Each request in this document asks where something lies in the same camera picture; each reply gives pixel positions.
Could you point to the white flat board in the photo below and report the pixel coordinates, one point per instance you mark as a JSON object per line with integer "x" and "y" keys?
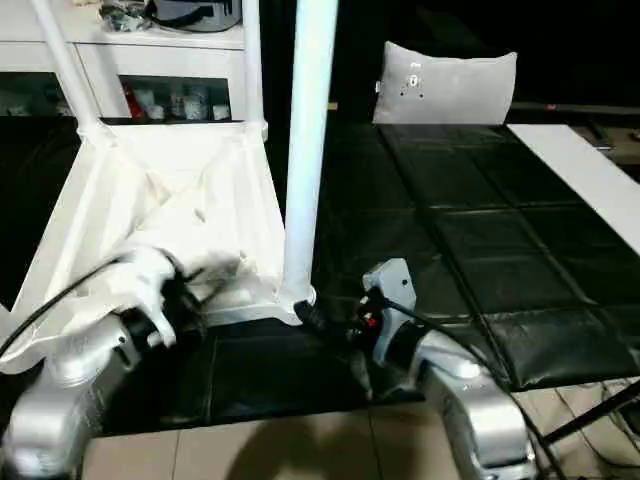
{"x": 580, "y": 170}

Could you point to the black table mat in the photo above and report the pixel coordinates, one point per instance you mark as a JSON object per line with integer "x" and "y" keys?
{"x": 500, "y": 225}

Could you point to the black box with gold label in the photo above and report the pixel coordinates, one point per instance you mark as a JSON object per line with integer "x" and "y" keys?
{"x": 350, "y": 50}

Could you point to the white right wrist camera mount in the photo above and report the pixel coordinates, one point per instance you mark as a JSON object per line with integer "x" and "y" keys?
{"x": 390, "y": 285}

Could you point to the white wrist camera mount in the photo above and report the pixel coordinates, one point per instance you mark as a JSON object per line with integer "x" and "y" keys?
{"x": 390, "y": 285}
{"x": 145, "y": 280}

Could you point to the black bar with red light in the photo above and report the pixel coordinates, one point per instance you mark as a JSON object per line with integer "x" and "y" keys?
{"x": 575, "y": 107}

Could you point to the white glass-door cabinet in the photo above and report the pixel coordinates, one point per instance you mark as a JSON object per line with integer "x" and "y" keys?
{"x": 150, "y": 60}

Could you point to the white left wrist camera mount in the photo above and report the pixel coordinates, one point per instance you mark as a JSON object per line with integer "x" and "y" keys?
{"x": 145, "y": 280}

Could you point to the white plastic table top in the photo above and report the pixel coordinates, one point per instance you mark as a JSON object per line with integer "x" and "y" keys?
{"x": 150, "y": 175}

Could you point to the white plastic table leg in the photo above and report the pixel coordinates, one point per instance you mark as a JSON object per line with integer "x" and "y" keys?
{"x": 252, "y": 65}
{"x": 65, "y": 65}
{"x": 305, "y": 150}

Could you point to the black metal table leg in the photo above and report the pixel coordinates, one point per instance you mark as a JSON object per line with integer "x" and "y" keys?
{"x": 590, "y": 415}

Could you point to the grey cushion with metal fittings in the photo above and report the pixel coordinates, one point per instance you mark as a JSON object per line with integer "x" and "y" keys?
{"x": 450, "y": 85}

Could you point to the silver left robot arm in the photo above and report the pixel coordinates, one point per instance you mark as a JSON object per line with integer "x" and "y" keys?
{"x": 65, "y": 390}

